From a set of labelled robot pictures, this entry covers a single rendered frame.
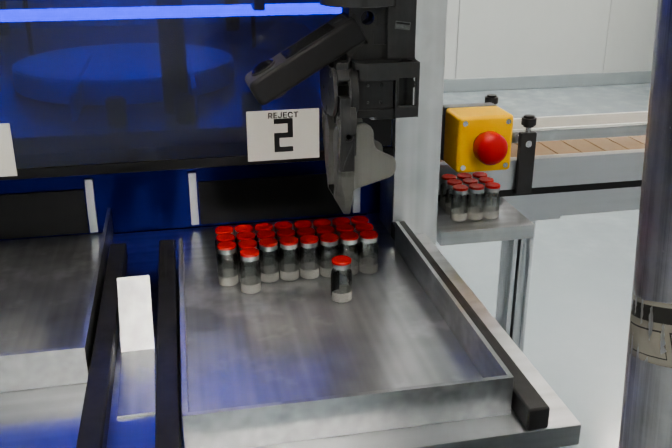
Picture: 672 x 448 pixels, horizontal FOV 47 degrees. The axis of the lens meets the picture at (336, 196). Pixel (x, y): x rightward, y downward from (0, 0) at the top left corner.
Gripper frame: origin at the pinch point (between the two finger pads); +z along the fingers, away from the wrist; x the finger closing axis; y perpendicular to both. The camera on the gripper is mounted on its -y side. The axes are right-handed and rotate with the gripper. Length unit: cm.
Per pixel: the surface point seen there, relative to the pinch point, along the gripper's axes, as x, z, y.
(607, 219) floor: 215, 100, 165
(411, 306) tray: -3.2, 11.5, 7.3
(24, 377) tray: -10.6, 10.5, -29.1
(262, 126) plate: 15.4, -3.4, -5.6
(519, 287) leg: 30, 29, 36
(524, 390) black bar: -21.9, 9.7, 11.1
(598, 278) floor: 162, 100, 131
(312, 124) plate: 15.4, -3.4, 0.3
